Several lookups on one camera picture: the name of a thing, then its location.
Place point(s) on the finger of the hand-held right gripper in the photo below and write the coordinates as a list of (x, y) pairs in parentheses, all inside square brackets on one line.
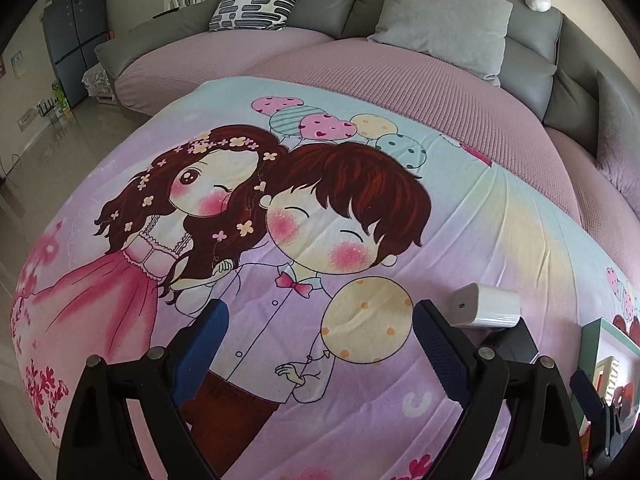
[(586, 391)]

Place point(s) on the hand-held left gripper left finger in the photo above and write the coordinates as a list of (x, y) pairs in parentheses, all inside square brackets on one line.
[(195, 355)]

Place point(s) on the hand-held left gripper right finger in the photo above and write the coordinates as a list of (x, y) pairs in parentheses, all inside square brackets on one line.
[(440, 350)]

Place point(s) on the white phone stand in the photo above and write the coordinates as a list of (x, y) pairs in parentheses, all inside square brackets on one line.
[(609, 366)]

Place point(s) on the teal tray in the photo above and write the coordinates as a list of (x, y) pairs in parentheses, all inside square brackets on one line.
[(605, 332)]

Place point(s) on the white charger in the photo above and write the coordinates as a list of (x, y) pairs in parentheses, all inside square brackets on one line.
[(490, 305)]

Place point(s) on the black box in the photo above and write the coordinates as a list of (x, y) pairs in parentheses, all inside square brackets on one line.
[(512, 342)]

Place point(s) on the printed blanket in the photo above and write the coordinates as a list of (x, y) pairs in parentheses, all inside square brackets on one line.
[(100, 300)]

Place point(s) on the grey purple velvet pillow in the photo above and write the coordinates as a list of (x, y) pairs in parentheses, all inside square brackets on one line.
[(620, 135)]

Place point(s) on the lace covered stool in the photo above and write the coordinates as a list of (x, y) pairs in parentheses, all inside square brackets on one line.
[(97, 85)]

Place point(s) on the green carton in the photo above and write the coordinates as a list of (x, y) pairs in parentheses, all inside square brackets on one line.
[(57, 100)]

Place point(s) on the pink sofa cover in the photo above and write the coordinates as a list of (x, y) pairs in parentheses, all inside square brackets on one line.
[(350, 65)]

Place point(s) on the light grey square pillow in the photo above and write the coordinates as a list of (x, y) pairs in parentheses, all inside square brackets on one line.
[(445, 20)]

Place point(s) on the blue grey refrigerator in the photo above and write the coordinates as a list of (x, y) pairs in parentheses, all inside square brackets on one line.
[(75, 35)]

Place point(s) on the wall notice paper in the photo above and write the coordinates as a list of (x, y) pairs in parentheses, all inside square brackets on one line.
[(17, 62)]

